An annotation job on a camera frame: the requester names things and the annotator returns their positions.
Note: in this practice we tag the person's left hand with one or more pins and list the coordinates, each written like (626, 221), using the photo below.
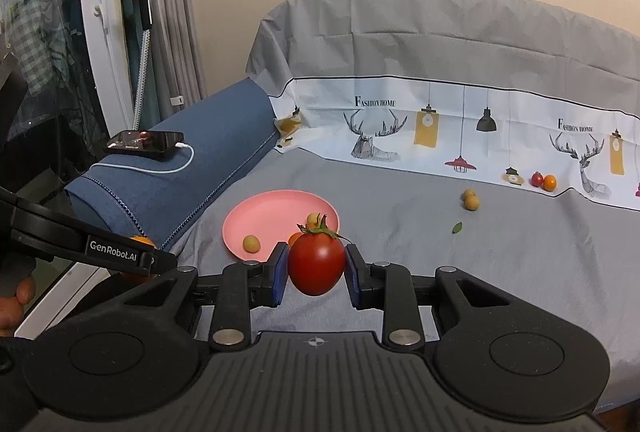
(20, 299)

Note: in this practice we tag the orange cherry tomato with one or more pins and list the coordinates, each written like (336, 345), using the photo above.
(142, 241)
(295, 238)
(550, 182)

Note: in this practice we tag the grey curtain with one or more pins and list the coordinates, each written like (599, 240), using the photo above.
(175, 37)

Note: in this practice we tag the white curtain clip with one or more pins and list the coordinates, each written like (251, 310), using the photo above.
(176, 101)

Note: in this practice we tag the white window frame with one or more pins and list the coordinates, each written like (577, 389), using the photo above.
(102, 62)

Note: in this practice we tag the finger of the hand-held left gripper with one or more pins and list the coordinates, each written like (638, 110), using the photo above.
(164, 262)

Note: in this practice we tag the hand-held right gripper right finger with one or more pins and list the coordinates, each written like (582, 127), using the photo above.
(354, 277)

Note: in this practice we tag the red tomato with green stem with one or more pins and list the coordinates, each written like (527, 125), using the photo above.
(316, 264)

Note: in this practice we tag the pink round plate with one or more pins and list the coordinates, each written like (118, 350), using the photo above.
(270, 217)

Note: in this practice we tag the small green leaf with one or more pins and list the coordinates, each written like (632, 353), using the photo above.
(457, 227)

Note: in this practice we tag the black smartphone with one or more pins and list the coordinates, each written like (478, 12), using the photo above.
(145, 143)

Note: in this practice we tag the grey printed sofa cover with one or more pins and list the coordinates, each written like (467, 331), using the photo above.
(450, 62)

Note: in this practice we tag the blue sofa armrest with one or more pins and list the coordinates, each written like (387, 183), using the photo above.
(200, 152)

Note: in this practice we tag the hanging clothes behind window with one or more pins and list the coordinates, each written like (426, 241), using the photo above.
(35, 12)

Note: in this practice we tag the red cherry tomato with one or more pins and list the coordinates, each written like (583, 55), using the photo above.
(536, 179)

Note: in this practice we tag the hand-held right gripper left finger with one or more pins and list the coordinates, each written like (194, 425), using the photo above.
(279, 274)

